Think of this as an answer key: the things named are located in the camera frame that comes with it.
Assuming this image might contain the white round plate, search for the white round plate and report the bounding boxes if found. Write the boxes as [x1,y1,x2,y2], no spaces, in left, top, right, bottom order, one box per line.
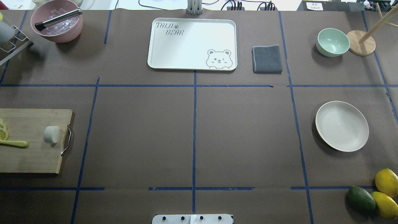
[315,101,369,152]

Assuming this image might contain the white bear serving tray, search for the white bear serving tray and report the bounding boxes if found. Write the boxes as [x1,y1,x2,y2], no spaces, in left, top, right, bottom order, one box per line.
[147,17,238,71]

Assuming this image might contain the white steamed bun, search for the white steamed bun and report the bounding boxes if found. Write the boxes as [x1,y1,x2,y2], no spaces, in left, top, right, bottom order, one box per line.
[44,126,61,144]

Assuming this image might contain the folded grey cloth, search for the folded grey cloth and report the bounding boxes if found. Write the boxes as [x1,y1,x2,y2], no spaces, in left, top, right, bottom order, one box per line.
[252,44,283,74]

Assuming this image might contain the black power strip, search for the black power strip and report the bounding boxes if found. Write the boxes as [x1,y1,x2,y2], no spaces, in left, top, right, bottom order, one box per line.
[221,0,277,11]

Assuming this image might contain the mint green bowl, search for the mint green bowl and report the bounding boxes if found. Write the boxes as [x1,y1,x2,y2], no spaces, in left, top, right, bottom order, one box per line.
[316,28,350,57]

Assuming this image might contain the pink bowl with ice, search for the pink bowl with ice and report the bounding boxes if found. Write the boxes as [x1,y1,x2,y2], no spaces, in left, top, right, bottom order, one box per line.
[30,0,83,43]

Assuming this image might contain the bamboo cutting board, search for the bamboo cutting board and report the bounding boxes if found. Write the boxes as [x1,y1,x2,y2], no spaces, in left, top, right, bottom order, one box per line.
[0,108,73,174]

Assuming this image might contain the wooden mug tree stand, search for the wooden mug tree stand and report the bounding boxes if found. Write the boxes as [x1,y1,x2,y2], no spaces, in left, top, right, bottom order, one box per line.
[346,6,398,56]

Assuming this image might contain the yellow plastic knife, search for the yellow plastic knife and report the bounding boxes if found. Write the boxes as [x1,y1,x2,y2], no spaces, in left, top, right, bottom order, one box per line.
[0,140,28,148]

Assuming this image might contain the steel black-tipped tongs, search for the steel black-tipped tongs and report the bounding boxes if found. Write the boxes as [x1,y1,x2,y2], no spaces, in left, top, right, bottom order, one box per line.
[34,8,83,31]

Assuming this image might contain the green avocado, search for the green avocado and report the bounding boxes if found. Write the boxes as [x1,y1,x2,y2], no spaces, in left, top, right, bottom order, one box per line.
[347,186,376,215]

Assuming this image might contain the lemon slice near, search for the lemon slice near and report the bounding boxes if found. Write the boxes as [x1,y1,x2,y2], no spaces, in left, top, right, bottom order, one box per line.
[0,128,9,141]

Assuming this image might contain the lemon slice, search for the lemon slice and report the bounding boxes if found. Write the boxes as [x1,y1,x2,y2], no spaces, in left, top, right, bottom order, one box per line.
[0,128,9,141]
[0,119,7,129]
[0,123,8,133]

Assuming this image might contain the lemon slice middle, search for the lemon slice middle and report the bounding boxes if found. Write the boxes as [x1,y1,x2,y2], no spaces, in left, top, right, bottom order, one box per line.
[0,123,8,133]

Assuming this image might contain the lemon slice far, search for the lemon slice far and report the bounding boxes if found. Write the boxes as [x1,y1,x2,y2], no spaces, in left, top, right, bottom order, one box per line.
[0,119,7,129]

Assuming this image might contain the whole yellow lemon upper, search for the whole yellow lemon upper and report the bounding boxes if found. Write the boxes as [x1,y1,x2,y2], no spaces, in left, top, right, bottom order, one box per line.
[374,168,398,198]

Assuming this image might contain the whole yellow lemon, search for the whole yellow lemon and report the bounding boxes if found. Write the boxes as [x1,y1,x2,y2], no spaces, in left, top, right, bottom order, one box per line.
[374,168,398,198]
[371,191,398,220]

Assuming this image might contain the light blue cup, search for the light blue cup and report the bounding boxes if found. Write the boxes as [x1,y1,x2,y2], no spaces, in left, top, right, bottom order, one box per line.
[0,21,15,44]

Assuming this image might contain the whole yellow lemon lower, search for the whole yellow lemon lower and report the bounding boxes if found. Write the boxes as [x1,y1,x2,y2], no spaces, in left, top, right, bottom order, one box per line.
[371,191,398,220]

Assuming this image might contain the metal camera post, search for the metal camera post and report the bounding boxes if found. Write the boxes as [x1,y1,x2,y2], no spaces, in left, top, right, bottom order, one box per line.
[187,0,203,15]

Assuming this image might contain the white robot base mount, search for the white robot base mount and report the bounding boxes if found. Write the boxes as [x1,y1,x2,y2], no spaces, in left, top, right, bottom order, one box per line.
[152,214,234,224]

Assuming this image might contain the white wire cup rack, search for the white wire cup rack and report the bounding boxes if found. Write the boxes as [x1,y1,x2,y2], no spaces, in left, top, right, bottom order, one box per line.
[0,17,33,65]

